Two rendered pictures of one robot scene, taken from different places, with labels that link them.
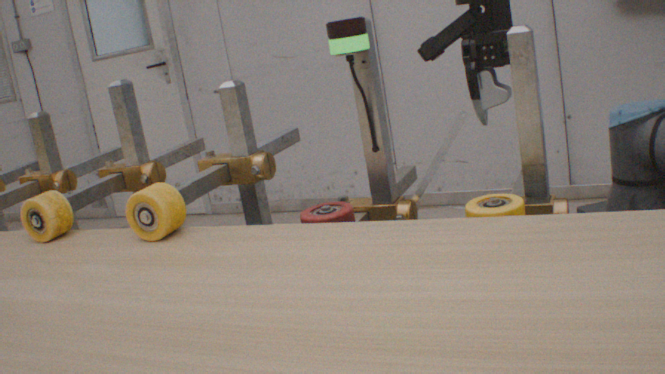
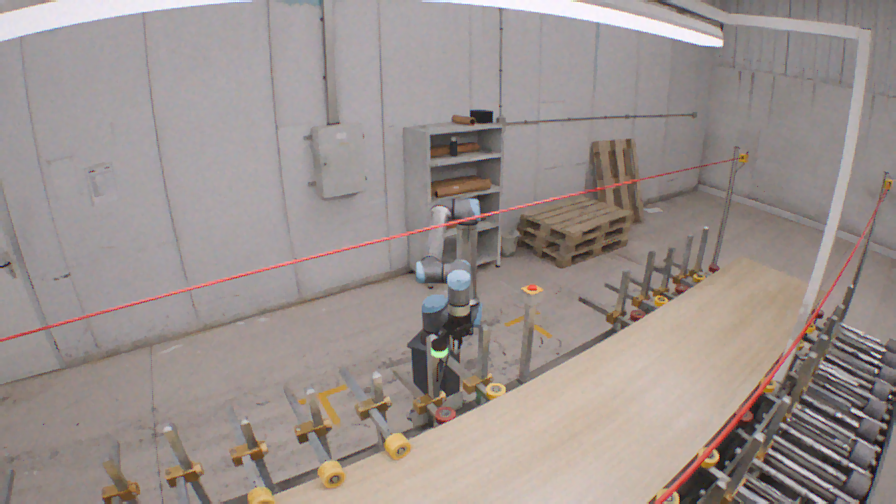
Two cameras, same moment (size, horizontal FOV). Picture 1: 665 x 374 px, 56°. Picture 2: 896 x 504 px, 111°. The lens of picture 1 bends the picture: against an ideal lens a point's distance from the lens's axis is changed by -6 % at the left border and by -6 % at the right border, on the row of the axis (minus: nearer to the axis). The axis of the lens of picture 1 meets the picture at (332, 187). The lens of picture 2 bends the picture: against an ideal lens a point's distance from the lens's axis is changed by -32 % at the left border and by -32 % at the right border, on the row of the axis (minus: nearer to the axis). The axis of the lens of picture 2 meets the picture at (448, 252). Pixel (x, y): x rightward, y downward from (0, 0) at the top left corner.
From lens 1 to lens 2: 1.49 m
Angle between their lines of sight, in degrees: 56
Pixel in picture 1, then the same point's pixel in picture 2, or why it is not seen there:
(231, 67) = (66, 259)
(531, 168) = (484, 368)
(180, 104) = (27, 292)
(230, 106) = (378, 384)
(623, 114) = (435, 308)
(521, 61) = (486, 337)
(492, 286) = (545, 420)
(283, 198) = (118, 344)
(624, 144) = (435, 319)
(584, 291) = (563, 411)
